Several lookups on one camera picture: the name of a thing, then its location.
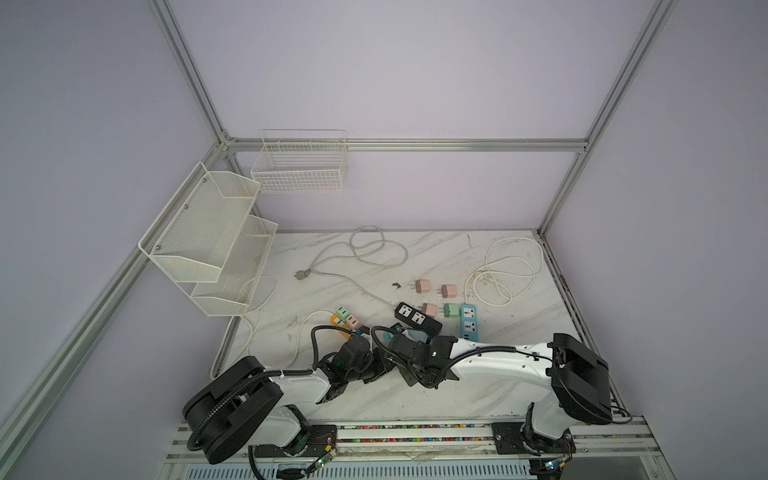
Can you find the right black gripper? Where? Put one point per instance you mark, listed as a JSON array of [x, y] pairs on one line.
[[408, 380]]

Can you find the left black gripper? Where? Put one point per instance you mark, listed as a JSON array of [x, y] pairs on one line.
[[382, 365]]

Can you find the black power strip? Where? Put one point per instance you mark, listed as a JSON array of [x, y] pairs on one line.
[[417, 319]]

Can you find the green plug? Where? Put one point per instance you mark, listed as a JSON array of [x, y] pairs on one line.
[[451, 310], [343, 313]]

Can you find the blue power strip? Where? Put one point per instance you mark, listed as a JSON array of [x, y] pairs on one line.
[[468, 322]]

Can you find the pink plug black strip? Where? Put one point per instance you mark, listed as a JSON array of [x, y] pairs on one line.
[[422, 286], [448, 291]]

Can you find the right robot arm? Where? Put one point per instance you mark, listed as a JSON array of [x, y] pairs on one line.
[[575, 378]]

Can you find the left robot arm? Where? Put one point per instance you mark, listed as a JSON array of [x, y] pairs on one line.
[[224, 416]]

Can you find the pink plug on orange strip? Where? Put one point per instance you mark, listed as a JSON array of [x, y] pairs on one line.
[[352, 323]]

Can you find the green plug on orange strip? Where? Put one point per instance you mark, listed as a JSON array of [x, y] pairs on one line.
[[343, 313]]

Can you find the orange power strip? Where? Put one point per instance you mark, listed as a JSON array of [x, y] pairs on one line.
[[340, 324]]

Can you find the lower white mesh shelf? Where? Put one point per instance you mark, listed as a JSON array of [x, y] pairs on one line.
[[232, 294]]

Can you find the white mesh shelf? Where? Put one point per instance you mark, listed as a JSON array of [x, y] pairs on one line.
[[232, 294], [191, 240]]

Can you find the upper white mesh shelf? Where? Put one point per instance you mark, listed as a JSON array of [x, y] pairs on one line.
[[191, 240]]

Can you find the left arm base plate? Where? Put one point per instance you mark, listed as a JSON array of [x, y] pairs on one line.
[[311, 442]]

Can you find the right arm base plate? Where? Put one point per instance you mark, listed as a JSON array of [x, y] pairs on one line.
[[516, 438]]

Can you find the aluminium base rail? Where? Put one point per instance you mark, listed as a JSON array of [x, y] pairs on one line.
[[458, 439]]

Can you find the white wire basket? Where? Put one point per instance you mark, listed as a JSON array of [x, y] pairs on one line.
[[293, 161]]

